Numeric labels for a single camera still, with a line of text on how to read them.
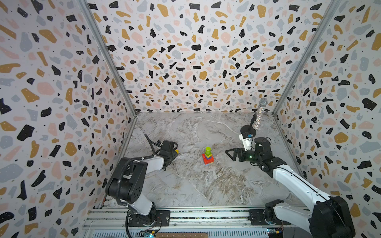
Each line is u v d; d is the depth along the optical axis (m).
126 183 0.46
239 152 0.73
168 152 0.74
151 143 0.77
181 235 0.67
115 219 0.75
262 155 0.64
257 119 0.93
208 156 0.88
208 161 0.91
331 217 0.44
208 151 0.84
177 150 1.00
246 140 0.76
